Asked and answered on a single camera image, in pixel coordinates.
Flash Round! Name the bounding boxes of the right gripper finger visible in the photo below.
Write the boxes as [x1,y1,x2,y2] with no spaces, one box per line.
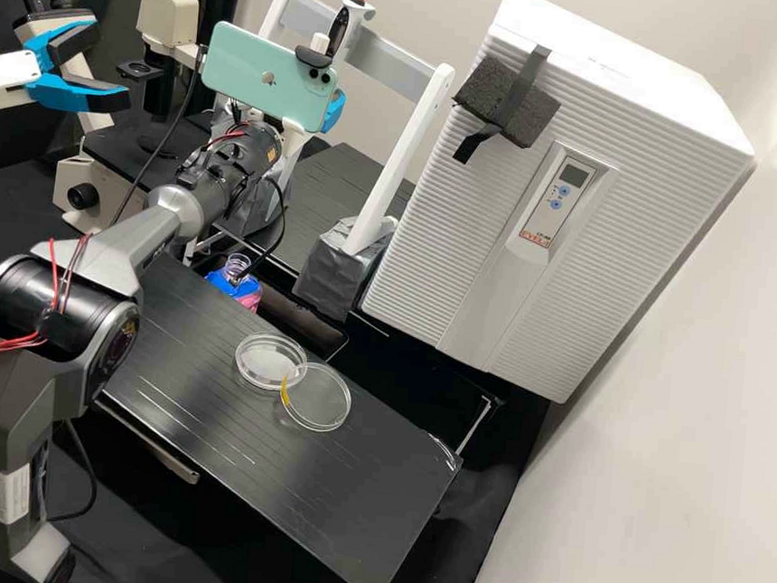
[325,87,349,134]

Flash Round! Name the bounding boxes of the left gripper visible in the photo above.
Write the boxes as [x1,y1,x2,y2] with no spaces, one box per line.
[0,7,140,130]

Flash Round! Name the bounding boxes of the black platform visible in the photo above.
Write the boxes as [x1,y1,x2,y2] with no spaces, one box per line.
[73,248,483,583]
[272,135,420,288]

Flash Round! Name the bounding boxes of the white pipette stand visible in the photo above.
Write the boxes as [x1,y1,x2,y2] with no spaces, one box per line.
[239,0,464,264]

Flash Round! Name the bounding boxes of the pipette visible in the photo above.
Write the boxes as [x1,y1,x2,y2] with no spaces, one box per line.
[322,0,379,68]

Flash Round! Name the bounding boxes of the cream microscope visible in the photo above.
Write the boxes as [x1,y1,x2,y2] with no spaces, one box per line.
[0,0,229,245]

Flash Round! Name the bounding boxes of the incubator door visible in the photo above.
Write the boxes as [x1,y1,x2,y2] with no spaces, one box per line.
[351,13,634,409]

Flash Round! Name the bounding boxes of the blue bottle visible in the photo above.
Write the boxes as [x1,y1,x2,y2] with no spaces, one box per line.
[201,251,268,314]

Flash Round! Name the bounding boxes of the petri dish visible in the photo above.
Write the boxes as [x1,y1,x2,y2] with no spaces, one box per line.
[230,329,309,395]

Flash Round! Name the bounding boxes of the petri dish lid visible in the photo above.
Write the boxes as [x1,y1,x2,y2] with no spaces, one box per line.
[275,358,357,435]

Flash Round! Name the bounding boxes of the white incubator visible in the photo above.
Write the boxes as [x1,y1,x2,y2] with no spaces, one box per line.
[351,0,772,422]

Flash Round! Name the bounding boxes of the right wrist camera phone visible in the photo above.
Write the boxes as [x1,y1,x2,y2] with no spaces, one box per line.
[192,19,350,174]

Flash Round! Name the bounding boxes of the black cable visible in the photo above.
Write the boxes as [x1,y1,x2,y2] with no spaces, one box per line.
[43,419,107,527]
[118,37,211,223]
[228,171,293,288]

